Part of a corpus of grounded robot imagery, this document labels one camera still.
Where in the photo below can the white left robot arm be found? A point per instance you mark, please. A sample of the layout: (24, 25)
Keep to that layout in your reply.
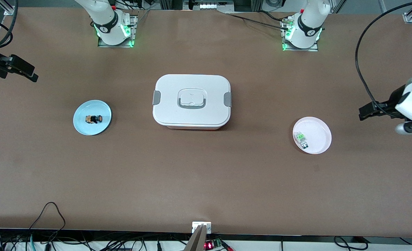
(308, 24)

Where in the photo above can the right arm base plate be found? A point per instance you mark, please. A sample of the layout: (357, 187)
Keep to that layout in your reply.
(135, 33)

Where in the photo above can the white lidded lunch box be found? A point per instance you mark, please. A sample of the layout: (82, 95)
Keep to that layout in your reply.
(191, 101)

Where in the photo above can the pink plate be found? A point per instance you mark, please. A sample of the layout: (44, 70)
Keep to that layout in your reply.
(317, 134)

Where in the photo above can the white camera bracket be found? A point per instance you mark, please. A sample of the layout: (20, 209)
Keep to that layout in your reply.
(197, 226)

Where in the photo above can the aluminium camera post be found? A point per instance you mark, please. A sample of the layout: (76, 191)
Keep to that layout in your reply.
(196, 242)

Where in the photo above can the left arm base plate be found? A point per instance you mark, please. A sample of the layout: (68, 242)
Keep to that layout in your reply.
(314, 49)

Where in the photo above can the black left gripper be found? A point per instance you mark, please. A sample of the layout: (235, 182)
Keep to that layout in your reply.
(395, 98)

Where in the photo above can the red display circuit board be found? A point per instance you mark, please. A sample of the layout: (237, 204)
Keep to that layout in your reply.
(213, 245)

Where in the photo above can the light blue plate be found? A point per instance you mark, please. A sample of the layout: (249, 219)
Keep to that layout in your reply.
(87, 127)

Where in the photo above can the green switch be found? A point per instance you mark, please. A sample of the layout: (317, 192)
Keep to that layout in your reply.
(301, 139)

